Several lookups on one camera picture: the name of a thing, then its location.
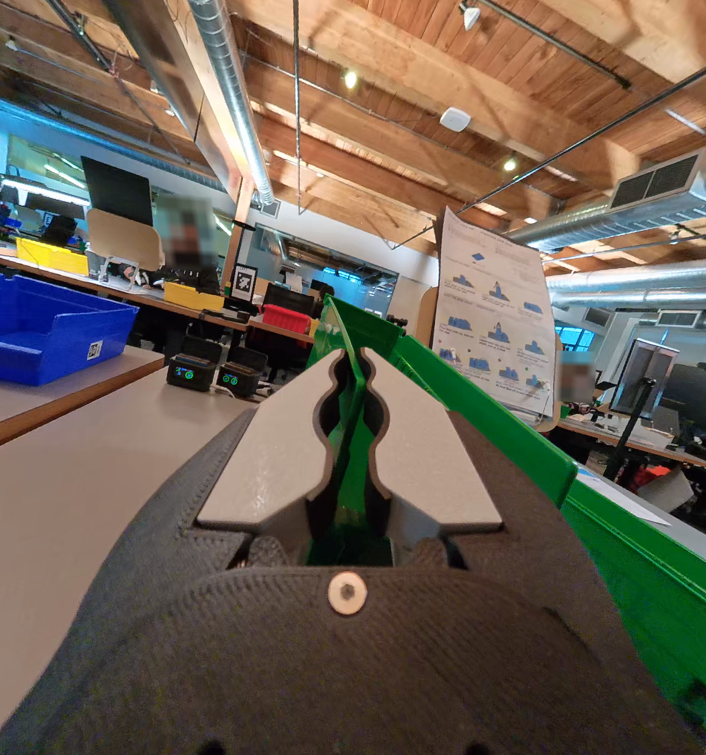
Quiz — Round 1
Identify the silver duct with vent grille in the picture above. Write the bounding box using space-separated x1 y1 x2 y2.
506 146 706 251

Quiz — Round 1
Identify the green plastic bin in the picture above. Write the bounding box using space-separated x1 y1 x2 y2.
562 494 706 729
303 293 579 567

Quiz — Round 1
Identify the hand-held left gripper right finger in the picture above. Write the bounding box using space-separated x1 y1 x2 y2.
359 347 503 561

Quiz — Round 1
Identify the white blue-edged paper sheet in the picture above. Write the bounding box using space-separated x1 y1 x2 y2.
574 463 672 527

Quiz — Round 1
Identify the blue plastic bin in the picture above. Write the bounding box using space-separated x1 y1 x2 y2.
0 271 140 387

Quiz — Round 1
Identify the black panel screen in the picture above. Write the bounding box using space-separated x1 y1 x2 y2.
82 156 153 228

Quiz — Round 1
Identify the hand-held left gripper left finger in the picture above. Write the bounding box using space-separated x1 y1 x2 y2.
195 348 348 564

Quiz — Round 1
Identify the black desktop monitor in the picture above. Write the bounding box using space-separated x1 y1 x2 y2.
265 283 315 313

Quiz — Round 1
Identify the black battery charging case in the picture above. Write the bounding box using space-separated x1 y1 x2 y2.
166 336 217 393
216 347 268 397

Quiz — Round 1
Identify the beige background document stand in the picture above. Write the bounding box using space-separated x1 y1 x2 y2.
86 208 162 290

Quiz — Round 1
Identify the large yellow bin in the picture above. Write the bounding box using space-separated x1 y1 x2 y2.
163 281 225 312
15 236 90 276

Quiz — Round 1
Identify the grey desk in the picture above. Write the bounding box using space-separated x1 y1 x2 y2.
0 366 706 753
0 345 165 455

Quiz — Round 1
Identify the monitor on tripod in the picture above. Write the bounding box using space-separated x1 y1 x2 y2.
609 338 681 421

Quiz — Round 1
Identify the printed instruction sheet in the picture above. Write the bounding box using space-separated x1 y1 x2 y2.
431 206 557 421

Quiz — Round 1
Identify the instruction sheet on stand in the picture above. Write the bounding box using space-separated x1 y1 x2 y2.
417 206 564 434

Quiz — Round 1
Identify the red ribbed bin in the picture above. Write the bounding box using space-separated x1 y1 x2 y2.
260 303 313 335

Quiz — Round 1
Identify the black tripod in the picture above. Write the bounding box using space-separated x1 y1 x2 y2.
602 377 655 480

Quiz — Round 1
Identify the long wooden background table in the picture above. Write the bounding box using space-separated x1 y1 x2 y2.
0 242 250 324

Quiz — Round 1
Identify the silver spiral ventilation duct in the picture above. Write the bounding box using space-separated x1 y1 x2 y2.
185 0 278 207

